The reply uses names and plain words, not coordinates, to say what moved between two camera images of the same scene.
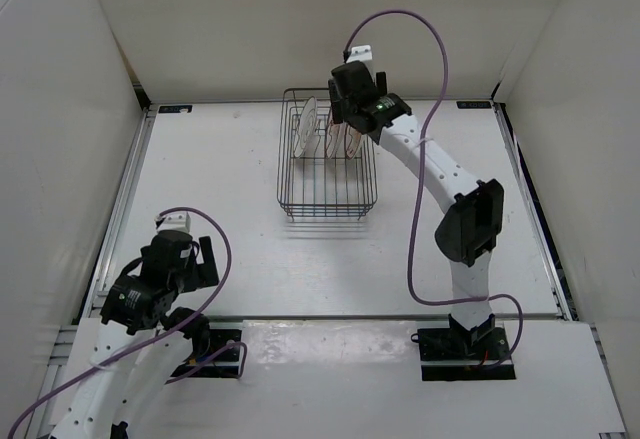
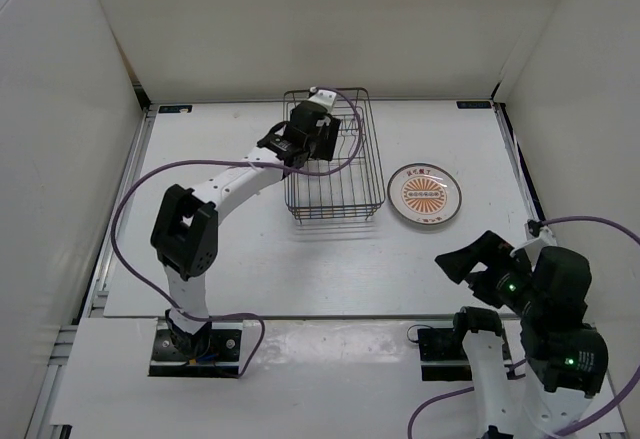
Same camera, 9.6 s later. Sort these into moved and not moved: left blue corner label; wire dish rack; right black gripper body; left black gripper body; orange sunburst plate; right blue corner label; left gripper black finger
Moved: right black gripper body; left black gripper body; orange sunburst plate; left gripper black finger
Not moved: wire dish rack; left blue corner label; right blue corner label
